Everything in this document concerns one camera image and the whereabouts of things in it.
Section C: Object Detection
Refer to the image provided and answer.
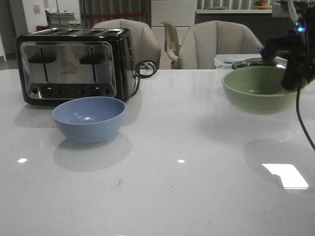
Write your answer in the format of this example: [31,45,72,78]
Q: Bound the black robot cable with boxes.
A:
[295,14,315,152]

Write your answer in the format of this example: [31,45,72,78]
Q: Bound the fruit plate on counter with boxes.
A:
[253,0,272,10]

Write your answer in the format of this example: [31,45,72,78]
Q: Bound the cream office chair background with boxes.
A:
[160,20,180,69]

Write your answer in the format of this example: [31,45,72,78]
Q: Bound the black and silver toaster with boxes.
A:
[15,28,137,106]

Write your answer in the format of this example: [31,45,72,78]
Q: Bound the metal cart background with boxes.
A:
[45,9,76,28]

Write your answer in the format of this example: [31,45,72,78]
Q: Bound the glass pot lid blue knob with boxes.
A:
[232,46,287,69]

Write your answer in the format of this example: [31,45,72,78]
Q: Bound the red barrier tape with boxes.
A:
[86,12,144,19]

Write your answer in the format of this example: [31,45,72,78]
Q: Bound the green bowl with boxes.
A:
[222,66,298,115]

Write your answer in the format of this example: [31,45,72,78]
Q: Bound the black toaster power cord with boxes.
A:
[129,60,158,98]

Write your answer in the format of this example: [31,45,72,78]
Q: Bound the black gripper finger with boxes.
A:
[281,56,311,90]

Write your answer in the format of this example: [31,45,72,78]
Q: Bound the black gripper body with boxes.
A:
[262,2,315,64]

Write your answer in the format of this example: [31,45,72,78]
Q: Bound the white cabinet background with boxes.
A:
[151,0,197,70]

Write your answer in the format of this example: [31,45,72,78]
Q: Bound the clear plastic container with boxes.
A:
[214,54,288,70]

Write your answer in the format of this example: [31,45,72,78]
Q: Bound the beige chair right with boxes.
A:
[178,20,262,69]

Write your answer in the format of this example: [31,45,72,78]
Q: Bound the beige chair left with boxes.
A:
[93,19,161,69]

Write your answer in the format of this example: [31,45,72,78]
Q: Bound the blue bowl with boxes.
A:
[52,96,126,144]

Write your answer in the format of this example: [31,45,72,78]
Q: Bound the beige chair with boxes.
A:
[178,20,262,69]
[93,19,161,69]

